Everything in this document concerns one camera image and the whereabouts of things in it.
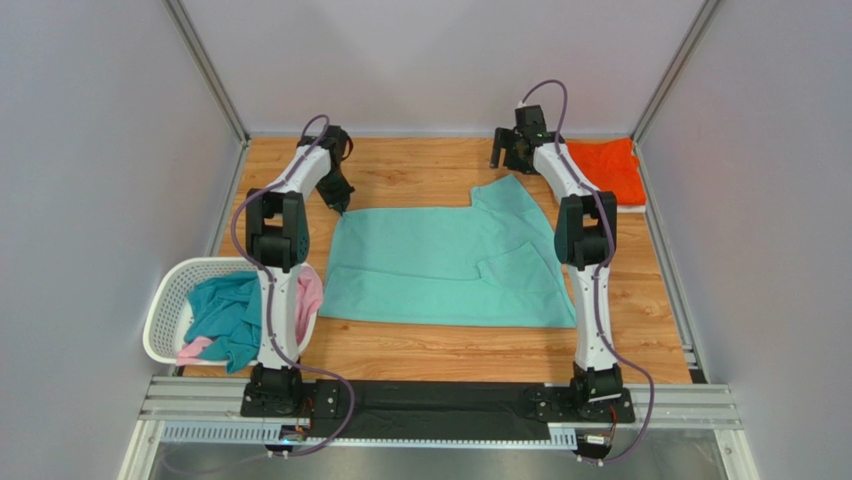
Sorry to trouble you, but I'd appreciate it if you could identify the light teal t-shirt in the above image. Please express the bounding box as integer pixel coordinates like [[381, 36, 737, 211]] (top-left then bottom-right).
[[320, 175, 576, 329]]

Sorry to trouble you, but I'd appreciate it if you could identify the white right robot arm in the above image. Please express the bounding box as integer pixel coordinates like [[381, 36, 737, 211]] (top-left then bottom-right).
[[490, 103, 624, 419]]

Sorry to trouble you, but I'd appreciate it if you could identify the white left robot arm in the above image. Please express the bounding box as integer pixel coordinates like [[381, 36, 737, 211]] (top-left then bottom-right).
[[236, 125, 354, 418]]

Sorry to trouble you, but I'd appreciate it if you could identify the folded orange t-shirt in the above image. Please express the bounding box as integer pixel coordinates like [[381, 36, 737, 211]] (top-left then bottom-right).
[[566, 138, 647, 208]]

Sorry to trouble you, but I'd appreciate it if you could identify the pink t-shirt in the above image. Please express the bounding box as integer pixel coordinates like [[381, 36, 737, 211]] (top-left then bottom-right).
[[175, 266, 325, 366]]

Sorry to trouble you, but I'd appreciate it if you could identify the folded white t-shirt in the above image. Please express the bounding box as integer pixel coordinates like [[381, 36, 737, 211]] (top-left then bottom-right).
[[617, 205, 647, 214]]

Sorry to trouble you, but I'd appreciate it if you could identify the dark teal t-shirt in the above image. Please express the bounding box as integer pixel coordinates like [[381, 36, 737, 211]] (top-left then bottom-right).
[[183, 271, 262, 374]]

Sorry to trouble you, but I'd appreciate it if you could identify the white perforated laundry basket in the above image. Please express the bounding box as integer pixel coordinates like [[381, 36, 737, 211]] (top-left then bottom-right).
[[143, 257, 317, 368]]

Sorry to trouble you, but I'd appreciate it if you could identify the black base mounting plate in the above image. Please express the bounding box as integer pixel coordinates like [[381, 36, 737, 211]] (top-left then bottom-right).
[[266, 380, 636, 441]]

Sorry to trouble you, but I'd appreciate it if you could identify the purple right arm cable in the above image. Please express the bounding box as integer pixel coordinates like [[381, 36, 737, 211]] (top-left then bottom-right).
[[517, 79, 656, 465]]

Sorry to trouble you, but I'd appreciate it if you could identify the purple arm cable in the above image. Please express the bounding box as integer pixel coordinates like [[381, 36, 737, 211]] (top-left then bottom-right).
[[229, 114, 357, 461], [517, 79, 656, 465]]

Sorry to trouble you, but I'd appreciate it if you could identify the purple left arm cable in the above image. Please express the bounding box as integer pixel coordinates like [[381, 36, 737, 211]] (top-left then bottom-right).
[[229, 114, 357, 461]]

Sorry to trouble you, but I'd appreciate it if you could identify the aluminium frame post right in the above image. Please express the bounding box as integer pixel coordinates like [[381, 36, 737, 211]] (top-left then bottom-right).
[[631, 0, 724, 145]]

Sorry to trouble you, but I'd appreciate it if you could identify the aluminium frame post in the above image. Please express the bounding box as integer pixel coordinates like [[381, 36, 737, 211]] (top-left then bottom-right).
[[163, 0, 251, 145], [631, 0, 724, 145]]

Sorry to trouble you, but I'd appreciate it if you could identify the aluminium frame post left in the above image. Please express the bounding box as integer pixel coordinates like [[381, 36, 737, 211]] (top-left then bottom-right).
[[163, 0, 251, 145]]

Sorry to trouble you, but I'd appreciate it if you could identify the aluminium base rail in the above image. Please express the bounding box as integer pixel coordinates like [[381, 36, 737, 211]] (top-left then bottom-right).
[[120, 377, 758, 479]]

